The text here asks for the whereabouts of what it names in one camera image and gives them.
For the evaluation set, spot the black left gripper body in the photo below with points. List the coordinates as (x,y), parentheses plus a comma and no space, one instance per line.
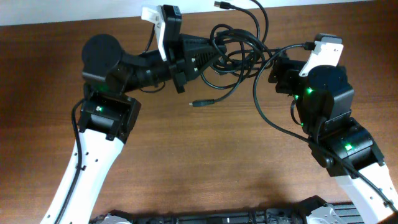
(179,66)

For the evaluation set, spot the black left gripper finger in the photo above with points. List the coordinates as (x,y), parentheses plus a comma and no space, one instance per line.
(195,46)
(198,63)

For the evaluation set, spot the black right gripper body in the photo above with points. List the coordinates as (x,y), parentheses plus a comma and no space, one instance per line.
(288,71)

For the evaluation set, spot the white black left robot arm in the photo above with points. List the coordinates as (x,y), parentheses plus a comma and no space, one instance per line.
(104,118)

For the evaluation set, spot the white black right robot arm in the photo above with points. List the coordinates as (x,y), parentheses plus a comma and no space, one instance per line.
(342,146)

